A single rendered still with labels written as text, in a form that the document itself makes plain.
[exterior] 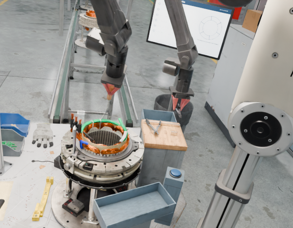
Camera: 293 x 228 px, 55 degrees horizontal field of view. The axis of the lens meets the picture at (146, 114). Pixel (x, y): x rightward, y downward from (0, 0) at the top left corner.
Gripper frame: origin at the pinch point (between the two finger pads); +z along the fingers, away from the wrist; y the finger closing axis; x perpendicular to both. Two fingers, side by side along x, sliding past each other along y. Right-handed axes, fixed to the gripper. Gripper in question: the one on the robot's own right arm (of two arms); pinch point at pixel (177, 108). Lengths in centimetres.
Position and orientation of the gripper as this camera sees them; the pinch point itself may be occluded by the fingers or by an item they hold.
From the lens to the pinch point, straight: 128.7
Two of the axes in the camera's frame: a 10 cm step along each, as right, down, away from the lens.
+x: 1.0, 4.9, -8.7
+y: -9.8, -0.9, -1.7
